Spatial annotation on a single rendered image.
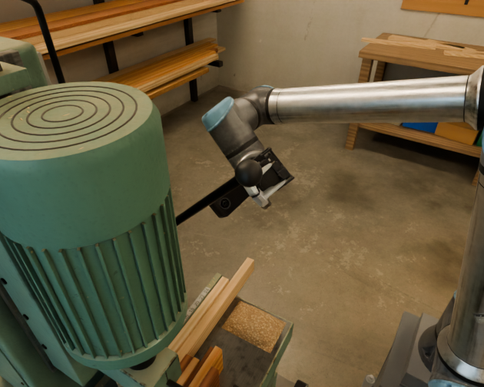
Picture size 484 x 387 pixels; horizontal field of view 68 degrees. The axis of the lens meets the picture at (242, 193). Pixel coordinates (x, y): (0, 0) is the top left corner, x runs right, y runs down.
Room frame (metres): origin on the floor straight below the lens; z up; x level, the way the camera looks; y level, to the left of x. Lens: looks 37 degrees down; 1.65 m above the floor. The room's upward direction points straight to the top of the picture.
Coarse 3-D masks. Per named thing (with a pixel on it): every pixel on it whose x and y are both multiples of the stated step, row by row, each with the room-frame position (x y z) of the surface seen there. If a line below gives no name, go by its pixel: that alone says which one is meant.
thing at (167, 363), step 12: (156, 360) 0.31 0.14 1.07; (168, 360) 0.31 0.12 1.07; (108, 372) 0.31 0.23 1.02; (120, 372) 0.29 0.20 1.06; (132, 372) 0.29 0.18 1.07; (144, 372) 0.29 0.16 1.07; (156, 372) 0.29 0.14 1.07; (168, 372) 0.29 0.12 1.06; (180, 372) 0.31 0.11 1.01; (120, 384) 0.30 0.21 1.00; (132, 384) 0.28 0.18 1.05; (144, 384) 0.27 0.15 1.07; (156, 384) 0.27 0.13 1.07
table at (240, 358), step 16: (224, 320) 0.49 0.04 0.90; (288, 320) 0.49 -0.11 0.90; (208, 336) 0.45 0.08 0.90; (224, 336) 0.45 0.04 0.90; (288, 336) 0.46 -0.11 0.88; (224, 352) 0.41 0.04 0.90; (240, 352) 0.41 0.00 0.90; (256, 352) 0.41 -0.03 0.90; (272, 352) 0.41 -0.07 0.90; (224, 368) 0.38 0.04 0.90; (240, 368) 0.38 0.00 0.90; (256, 368) 0.38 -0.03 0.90; (272, 368) 0.39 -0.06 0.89; (224, 384) 0.35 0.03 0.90; (240, 384) 0.35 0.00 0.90; (256, 384) 0.35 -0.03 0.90
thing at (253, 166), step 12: (240, 168) 0.37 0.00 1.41; (252, 168) 0.36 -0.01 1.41; (228, 180) 0.39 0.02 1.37; (240, 180) 0.36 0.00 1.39; (252, 180) 0.36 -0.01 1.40; (216, 192) 0.39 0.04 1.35; (228, 192) 0.38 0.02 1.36; (204, 204) 0.40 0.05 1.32; (180, 216) 0.43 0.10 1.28; (192, 216) 0.42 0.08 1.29
